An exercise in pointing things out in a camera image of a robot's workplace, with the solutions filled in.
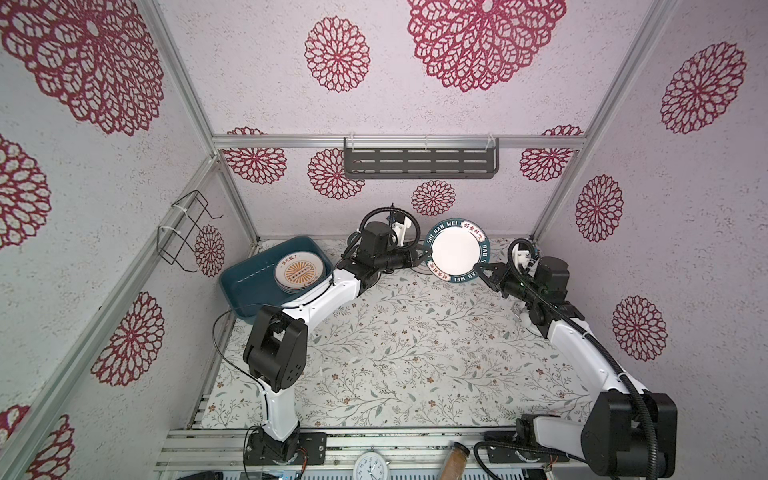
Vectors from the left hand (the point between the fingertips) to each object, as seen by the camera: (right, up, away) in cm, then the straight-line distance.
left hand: (429, 254), depth 82 cm
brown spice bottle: (+4, -49, -13) cm, 51 cm away
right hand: (+12, -2, -4) cm, 12 cm away
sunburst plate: (-43, -5, +25) cm, 50 cm away
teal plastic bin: (-59, -8, +24) cm, 64 cm away
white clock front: (-15, -49, -13) cm, 53 cm away
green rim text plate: (+8, +2, -1) cm, 8 cm away
